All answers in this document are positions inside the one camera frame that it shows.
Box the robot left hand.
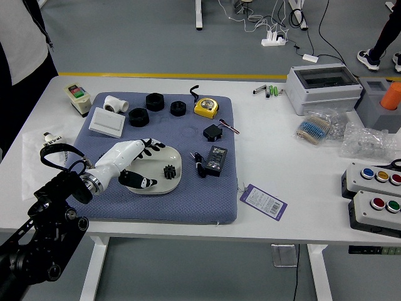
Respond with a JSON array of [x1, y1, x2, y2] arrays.
[[90, 137, 166, 195]]

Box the small black gear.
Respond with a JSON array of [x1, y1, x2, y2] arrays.
[[163, 165, 179, 181]]

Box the big black hex nut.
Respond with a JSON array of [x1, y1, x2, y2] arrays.
[[128, 107, 149, 128], [145, 92, 165, 112]]

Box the small black hex nut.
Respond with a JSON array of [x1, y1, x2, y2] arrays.
[[170, 100, 188, 117]]

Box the blue-yellow-red button box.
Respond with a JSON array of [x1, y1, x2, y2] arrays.
[[341, 162, 401, 201]]

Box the red-green button box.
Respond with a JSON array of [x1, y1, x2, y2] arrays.
[[348, 190, 401, 238]]

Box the white square plate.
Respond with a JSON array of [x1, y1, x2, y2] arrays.
[[120, 144, 182, 196]]

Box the white tee pipe fitting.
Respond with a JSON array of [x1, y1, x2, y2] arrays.
[[103, 95, 130, 114]]

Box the white printed tube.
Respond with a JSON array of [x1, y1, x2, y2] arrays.
[[42, 131, 68, 148]]

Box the blue-grey quilted mat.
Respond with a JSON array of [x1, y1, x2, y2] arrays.
[[51, 91, 238, 225]]

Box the black digital display meter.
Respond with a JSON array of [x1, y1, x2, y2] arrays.
[[203, 145, 229, 177]]

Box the yellow tape measure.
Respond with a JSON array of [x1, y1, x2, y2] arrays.
[[189, 85, 221, 119]]

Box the person in dark clothes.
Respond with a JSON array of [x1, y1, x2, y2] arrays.
[[0, 0, 60, 159]]

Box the purple product tag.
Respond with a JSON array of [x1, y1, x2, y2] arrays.
[[239, 183, 288, 223]]

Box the grey floor plate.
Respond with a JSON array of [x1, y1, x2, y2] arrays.
[[271, 244, 298, 268]]

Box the white power strip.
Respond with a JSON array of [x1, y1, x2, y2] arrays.
[[261, 31, 288, 48]]

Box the bag of blue resistors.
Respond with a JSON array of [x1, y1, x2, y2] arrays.
[[294, 108, 338, 145]]

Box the bag of metal screws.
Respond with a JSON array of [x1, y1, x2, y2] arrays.
[[327, 109, 352, 140]]

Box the bubble wrap bag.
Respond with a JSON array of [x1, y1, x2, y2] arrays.
[[339, 121, 398, 163]]

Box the black table control panel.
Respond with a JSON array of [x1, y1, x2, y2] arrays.
[[348, 245, 401, 256]]

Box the grey block holder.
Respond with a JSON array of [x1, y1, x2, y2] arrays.
[[355, 77, 401, 135]]

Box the black scissors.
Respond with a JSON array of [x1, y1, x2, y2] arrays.
[[374, 158, 401, 172]]

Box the orange cylinder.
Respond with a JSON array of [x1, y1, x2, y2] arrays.
[[380, 82, 401, 111]]

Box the person in white sneakers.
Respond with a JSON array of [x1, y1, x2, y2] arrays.
[[357, 0, 401, 73]]

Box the white wall switch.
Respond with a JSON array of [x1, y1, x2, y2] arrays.
[[88, 107, 127, 139]]

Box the beige red-green push-button switch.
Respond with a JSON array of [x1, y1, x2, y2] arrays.
[[63, 82, 92, 118]]

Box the black plug cable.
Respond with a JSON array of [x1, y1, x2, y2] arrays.
[[189, 151, 207, 179]]

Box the black module with red wires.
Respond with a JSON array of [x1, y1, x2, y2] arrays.
[[203, 118, 241, 142]]

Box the white cable bundle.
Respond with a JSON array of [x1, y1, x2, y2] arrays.
[[217, 0, 292, 35]]

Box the black cable under table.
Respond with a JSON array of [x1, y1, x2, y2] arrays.
[[292, 244, 301, 301]]

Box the grey electrical enclosure box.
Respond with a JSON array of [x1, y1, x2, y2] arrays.
[[284, 63, 363, 116]]

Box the black looped floor cable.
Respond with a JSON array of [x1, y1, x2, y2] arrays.
[[289, 8, 315, 56]]

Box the long black floor cable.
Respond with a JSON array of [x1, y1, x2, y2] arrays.
[[318, 0, 358, 79]]

